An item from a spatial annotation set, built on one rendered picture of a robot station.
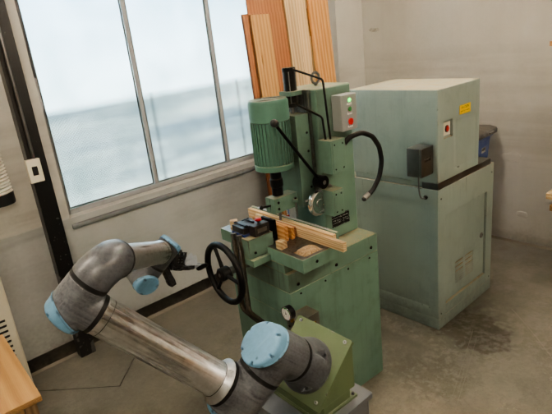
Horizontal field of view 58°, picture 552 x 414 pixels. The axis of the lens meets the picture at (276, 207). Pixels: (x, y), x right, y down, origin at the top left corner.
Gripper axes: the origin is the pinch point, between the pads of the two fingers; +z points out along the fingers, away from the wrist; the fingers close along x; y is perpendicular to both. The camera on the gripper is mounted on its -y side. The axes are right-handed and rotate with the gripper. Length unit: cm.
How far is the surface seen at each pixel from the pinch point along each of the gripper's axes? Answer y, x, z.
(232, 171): 35, 125, 99
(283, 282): 0.4, -29.7, 25.0
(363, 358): -42, -33, 85
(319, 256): 15, -44, 30
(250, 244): 14.8, -20.7, 10.7
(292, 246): 16.2, -29.1, 26.9
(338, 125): 71, -26, 46
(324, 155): 56, -26, 41
